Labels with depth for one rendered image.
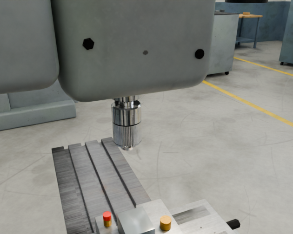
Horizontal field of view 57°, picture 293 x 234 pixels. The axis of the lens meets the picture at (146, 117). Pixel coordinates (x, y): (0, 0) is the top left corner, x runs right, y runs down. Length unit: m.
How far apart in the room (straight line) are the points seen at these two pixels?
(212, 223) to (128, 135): 0.31
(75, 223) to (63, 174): 0.22
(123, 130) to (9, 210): 1.92
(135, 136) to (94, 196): 0.41
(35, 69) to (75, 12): 0.07
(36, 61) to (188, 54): 0.17
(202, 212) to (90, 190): 0.34
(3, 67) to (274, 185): 2.38
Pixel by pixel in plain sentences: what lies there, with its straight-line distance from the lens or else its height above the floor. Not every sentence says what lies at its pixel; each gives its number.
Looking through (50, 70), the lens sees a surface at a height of 1.36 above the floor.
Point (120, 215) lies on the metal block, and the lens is 0.53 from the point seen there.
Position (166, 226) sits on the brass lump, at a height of 1.03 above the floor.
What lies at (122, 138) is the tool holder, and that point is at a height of 1.22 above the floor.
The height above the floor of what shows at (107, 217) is 1.04.
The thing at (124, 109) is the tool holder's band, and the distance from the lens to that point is 0.40.
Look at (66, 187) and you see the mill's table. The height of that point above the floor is 0.91.
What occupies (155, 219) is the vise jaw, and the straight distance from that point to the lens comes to 0.58.
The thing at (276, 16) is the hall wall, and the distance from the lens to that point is 10.09.
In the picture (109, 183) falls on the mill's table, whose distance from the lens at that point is 0.84.
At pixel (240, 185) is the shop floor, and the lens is 2.40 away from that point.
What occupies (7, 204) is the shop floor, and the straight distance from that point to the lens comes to 2.35.
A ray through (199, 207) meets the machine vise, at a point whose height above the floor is 0.98.
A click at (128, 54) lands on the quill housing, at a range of 0.30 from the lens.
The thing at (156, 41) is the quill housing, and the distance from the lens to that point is 0.31.
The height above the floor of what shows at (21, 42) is 1.39.
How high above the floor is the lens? 1.43
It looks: 25 degrees down
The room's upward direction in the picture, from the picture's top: straight up
